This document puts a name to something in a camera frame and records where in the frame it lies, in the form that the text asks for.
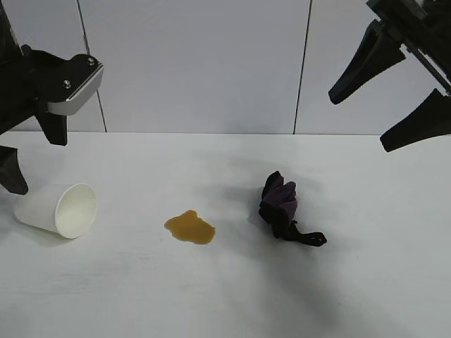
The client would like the purple and black cloth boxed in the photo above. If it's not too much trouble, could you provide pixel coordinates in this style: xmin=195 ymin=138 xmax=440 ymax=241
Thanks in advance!
xmin=258 ymin=170 xmax=328 ymax=247

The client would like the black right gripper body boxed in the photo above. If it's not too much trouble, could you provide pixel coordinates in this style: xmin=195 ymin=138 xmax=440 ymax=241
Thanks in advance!
xmin=382 ymin=0 xmax=451 ymax=96

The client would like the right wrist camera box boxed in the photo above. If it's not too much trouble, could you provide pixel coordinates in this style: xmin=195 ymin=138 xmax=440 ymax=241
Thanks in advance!
xmin=366 ymin=0 xmax=431 ymax=22

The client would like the brown liquid spill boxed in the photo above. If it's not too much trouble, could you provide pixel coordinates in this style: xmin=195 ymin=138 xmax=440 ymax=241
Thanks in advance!
xmin=163 ymin=209 xmax=217 ymax=246

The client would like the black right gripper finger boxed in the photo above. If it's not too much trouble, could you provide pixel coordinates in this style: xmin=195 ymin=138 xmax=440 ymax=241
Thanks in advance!
xmin=379 ymin=89 xmax=451 ymax=154
xmin=328 ymin=20 xmax=406 ymax=106

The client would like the white paper cup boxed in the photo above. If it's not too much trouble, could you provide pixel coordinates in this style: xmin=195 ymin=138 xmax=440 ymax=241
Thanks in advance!
xmin=13 ymin=182 xmax=98 ymax=240

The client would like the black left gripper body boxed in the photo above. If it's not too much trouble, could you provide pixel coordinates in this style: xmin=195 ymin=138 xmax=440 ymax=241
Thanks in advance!
xmin=0 ymin=45 xmax=71 ymax=134

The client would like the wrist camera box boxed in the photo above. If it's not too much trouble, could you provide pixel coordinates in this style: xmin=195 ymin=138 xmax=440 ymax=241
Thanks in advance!
xmin=366 ymin=0 xmax=431 ymax=22
xmin=45 ymin=54 xmax=105 ymax=116

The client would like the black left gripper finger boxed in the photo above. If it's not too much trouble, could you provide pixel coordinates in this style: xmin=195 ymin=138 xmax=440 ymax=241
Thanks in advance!
xmin=35 ymin=105 xmax=68 ymax=146
xmin=0 ymin=146 xmax=29 ymax=195

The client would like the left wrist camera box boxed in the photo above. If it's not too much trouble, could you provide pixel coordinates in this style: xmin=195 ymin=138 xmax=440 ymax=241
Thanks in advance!
xmin=45 ymin=54 xmax=105 ymax=116

